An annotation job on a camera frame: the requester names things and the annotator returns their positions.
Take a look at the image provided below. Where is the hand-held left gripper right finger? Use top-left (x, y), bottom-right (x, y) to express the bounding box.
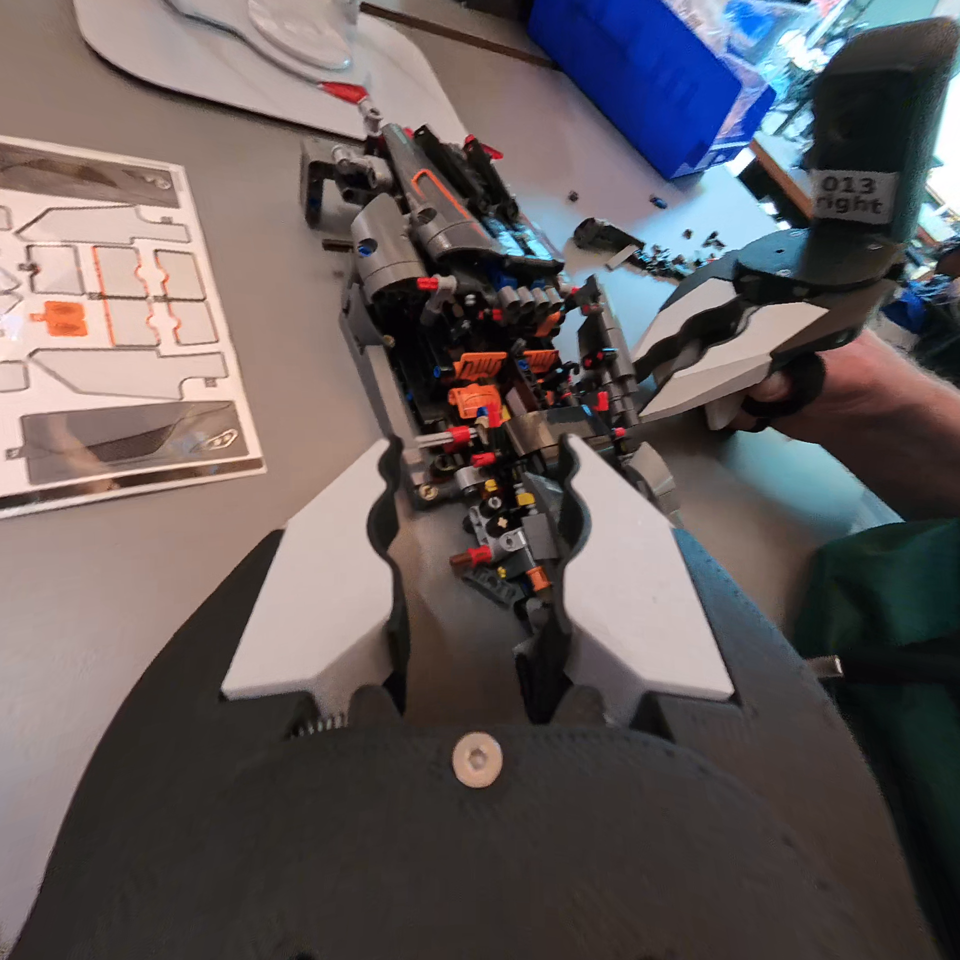
top-left (551, 433), bottom-right (736, 721)

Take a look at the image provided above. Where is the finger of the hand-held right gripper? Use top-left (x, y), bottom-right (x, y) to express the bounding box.
top-left (630, 277), bottom-right (751, 381)
top-left (636, 300), bottom-right (832, 425)

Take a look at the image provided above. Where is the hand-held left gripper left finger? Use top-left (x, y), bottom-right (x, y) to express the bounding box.
top-left (221, 437), bottom-right (410, 706)

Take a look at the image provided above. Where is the grey lego door panel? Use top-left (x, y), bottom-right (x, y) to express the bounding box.
top-left (577, 277), bottom-right (639, 429)

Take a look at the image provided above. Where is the grey black lego car model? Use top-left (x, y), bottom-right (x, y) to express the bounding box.
top-left (300, 123), bottom-right (684, 654)

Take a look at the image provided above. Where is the person's right forearm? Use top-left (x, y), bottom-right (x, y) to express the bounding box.
top-left (892, 352), bottom-right (960, 526)

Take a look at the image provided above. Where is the pile of small lego pieces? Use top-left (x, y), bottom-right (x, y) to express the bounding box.
top-left (566, 191), bottom-right (729, 282)

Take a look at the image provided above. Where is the person's right hand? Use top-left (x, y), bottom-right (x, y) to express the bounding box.
top-left (738, 332), bottom-right (912, 485)

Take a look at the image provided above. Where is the blue plastic bin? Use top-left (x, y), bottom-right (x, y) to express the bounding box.
top-left (525, 0), bottom-right (777, 181)

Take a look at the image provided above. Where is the white sticker sheet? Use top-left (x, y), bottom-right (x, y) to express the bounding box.
top-left (0, 135), bottom-right (267, 520)

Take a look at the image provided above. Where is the white metal stand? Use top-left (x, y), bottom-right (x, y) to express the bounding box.
top-left (73, 0), bottom-right (466, 144)

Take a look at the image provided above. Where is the black strap with metal buckle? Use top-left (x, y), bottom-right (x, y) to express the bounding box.
top-left (806, 648), bottom-right (960, 684)

